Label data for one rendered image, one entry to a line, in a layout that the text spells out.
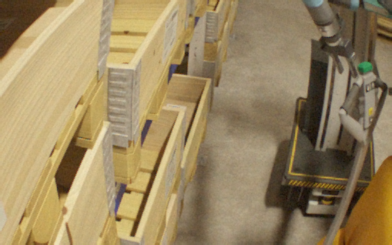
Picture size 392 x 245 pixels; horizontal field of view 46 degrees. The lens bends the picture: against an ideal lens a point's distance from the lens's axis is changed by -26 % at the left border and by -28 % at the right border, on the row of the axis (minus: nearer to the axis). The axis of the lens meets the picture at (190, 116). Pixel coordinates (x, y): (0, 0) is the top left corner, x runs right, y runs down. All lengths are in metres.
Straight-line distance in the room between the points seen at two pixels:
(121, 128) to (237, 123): 2.66
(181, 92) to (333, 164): 1.01
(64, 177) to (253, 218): 2.10
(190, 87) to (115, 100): 1.88
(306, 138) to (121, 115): 2.12
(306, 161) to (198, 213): 0.69
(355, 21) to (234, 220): 1.42
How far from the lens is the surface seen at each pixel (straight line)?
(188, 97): 3.29
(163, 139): 2.36
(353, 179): 2.06
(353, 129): 1.84
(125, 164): 1.50
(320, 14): 1.58
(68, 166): 1.24
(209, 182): 3.50
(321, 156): 3.28
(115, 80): 1.37
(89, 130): 1.05
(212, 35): 3.35
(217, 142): 3.85
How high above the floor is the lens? 2.14
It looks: 32 degrees down
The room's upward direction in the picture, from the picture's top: 4 degrees clockwise
